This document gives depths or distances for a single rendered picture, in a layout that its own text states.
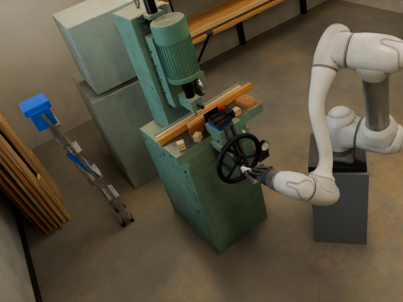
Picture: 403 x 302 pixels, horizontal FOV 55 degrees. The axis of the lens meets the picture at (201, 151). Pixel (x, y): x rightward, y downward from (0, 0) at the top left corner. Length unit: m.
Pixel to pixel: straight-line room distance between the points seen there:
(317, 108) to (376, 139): 0.50
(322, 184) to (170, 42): 0.94
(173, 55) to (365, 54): 0.87
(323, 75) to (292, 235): 1.36
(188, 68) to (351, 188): 1.08
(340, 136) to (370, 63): 0.61
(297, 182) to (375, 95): 0.51
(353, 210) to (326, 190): 0.77
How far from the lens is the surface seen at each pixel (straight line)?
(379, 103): 1.80
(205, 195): 2.26
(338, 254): 2.58
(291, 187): 1.51
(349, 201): 2.33
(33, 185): 3.16
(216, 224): 2.46
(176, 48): 1.90
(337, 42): 1.60
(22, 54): 4.19
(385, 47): 1.56
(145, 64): 2.15
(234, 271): 2.57
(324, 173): 1.64
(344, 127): 2.07
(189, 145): 2.06
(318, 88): 1.58
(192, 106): 2.09
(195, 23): 4.30
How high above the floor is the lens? 2.13
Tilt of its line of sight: 38 degrees down
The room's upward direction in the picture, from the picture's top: 18 degrees counter-clockwise
